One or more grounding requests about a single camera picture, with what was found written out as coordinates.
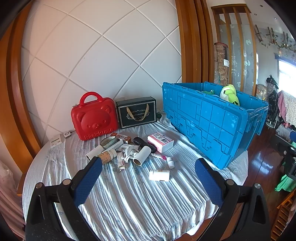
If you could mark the white paper card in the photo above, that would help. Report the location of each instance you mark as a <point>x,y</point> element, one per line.
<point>56,140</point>

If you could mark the wooden chair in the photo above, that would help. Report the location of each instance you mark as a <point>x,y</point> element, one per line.
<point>284,215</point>

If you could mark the black trash bag roll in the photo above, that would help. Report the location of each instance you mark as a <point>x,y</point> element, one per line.
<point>150,148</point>

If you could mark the pink tissue pack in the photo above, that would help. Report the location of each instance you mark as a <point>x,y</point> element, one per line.
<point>159,140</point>

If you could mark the white gauze packet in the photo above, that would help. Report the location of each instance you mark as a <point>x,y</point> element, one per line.
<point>128,147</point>

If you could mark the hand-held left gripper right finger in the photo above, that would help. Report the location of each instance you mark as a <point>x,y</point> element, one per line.
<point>208,183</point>

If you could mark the large white pill bottle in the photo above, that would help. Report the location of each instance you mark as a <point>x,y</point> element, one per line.
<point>159,175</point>

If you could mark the green bottle cap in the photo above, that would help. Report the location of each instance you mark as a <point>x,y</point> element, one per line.
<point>159,115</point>

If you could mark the small pink white box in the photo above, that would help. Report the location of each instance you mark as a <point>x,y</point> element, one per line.
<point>120,161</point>

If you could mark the green cloth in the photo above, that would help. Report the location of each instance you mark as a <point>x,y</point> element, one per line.
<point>285,183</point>

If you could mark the black hanging garment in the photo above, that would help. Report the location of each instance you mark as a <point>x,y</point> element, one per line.
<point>272,102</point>

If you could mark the small white bottle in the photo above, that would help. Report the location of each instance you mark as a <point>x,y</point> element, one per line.
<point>170,162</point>

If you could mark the wooden partition screen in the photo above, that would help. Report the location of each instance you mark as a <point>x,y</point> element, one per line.
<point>238,46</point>

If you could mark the blue plastic crate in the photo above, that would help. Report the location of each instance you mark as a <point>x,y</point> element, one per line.
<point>208,120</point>

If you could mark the long white flat box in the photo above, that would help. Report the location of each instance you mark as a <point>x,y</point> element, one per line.
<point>116,145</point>

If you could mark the hanging vine garland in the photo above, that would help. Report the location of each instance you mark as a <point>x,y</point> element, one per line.
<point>272,38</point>

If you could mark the wooden pillar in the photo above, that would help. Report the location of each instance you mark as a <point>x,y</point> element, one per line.
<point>194,41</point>

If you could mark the clear tape roll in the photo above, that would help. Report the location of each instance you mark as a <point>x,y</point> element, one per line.
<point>108,139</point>

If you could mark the orange medicine box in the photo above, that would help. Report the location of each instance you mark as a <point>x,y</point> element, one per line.
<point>121,137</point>

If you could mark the cloth-covered round desktop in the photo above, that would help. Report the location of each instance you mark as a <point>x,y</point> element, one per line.
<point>138,204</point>

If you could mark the pink striped cloth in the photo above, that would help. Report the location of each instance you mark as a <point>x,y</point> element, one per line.
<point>9,204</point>

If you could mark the red bear carry case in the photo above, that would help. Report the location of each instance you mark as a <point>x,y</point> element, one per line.
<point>97,120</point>

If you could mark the white lint roller roll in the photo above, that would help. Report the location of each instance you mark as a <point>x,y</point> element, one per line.
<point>94,152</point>
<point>142,155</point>

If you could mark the clear plastic bag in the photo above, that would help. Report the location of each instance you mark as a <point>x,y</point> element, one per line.
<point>4,171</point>

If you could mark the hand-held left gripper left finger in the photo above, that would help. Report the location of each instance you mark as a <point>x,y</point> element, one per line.
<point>89,180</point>

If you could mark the small white square device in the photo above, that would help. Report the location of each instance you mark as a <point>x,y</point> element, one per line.
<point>66,134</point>

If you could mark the pink hanging cloth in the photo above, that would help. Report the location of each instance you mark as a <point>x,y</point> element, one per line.
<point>282,104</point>

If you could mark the brown label white bottle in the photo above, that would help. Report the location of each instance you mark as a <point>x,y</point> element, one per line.
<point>107,157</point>

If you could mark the dark green gift bag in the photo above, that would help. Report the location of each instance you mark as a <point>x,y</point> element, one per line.
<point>124,120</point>

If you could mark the rolled carpet in plastic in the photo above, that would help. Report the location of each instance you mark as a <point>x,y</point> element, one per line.
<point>220,62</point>

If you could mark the green crocodile plush toy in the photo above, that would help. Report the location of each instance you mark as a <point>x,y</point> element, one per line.
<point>209,91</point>

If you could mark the pink ointment tube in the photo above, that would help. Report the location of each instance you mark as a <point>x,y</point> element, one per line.
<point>159,156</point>

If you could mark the green frog plush toy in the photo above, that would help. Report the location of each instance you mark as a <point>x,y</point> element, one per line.
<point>227,92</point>

